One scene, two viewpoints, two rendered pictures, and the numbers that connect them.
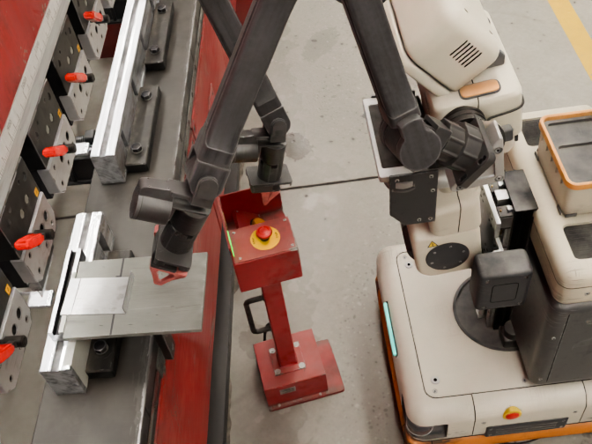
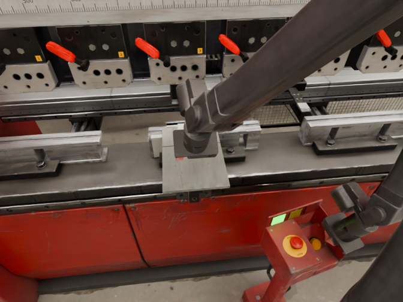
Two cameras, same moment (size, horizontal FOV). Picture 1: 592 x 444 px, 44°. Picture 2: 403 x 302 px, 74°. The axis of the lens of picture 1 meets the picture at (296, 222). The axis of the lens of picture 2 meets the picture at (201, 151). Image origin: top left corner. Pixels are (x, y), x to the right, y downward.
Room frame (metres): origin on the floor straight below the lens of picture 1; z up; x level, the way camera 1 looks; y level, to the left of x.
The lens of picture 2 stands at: (0.75, -0.23, 1.57)
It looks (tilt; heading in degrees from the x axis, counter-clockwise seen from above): 45 degrees down; 78
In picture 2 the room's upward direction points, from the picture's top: straight up
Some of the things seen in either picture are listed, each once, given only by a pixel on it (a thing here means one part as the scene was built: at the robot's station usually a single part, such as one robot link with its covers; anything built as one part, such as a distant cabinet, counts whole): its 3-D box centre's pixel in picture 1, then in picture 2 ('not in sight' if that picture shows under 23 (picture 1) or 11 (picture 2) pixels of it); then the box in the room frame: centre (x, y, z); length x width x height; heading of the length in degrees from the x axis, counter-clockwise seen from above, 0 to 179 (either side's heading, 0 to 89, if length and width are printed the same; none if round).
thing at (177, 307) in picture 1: (137, 295); (192, 154); (0.84, 0.32, 1.00); 0.26 x 0.18 x 0.01; 84
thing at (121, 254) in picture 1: (111, 310); (202, 156); (0.89, 0.41, 0.89); 0.30 x 0.05 x 0.03; 174
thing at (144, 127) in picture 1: (144, 127); (354, 144); (1.45, 0.35, 0.89); 0.30 x 0.05 x 0.03; 174
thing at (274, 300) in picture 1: (277, 312); (280, 283); (1.16, 0.09, 0.39); 0.05 x 0.05 x 0.54; 7
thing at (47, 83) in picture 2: not in sight; (21, 56); (0.43, 0.52, 1.26); 0.15 x 0.09 x 0.17; 174
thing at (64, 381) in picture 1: (80, 298); (204, 138); (0.91, 0.47, 0.92); 0.39 x 0.06 x 0.10; 174
